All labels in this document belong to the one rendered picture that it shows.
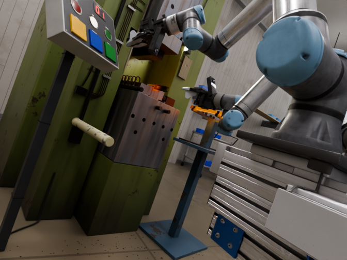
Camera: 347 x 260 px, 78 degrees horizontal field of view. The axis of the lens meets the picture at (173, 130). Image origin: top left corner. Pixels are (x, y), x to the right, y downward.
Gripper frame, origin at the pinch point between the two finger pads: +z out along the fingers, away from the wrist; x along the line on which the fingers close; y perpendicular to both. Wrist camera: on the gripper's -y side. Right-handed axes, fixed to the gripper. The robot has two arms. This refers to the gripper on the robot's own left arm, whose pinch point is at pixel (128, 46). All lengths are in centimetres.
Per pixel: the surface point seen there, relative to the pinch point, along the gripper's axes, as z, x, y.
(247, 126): -58, -673, 49
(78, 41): 10.5, 20.2, -5.3
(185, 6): -21, -46, 47
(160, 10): -9, -31, 38
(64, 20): 10.3, 26.3, -0.7
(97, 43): 9.6, 9.9, -0.7
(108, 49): 9.6, 1.8, 0.7
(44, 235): 70, -12, -82
